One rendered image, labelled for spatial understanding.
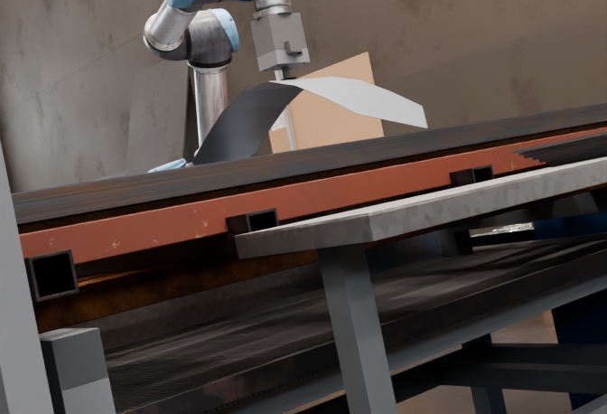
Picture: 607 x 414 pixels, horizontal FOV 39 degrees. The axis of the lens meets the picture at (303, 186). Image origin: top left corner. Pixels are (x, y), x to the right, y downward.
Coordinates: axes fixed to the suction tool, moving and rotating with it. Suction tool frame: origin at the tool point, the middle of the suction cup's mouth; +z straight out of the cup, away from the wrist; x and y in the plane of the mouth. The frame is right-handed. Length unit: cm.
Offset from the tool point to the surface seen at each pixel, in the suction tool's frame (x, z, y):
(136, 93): 680, -125, 354
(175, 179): -38, 17, -53
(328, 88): -14.4, 2.8, -2.6
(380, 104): -23.3, 8.2, 1.3
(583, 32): 168, -47, 389
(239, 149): 24.0, 8.6, 2.0
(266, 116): 14.5, 2.9, 4.0
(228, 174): -38, 17, -45
